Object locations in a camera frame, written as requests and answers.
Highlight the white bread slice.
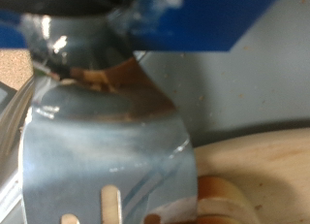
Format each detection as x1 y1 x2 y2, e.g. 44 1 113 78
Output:
143 198 261 224

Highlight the silver toaster oven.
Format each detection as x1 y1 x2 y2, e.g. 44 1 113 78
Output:
0 0 310 224

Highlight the round wooden board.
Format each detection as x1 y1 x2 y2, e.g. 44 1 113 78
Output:
193 126 310 224

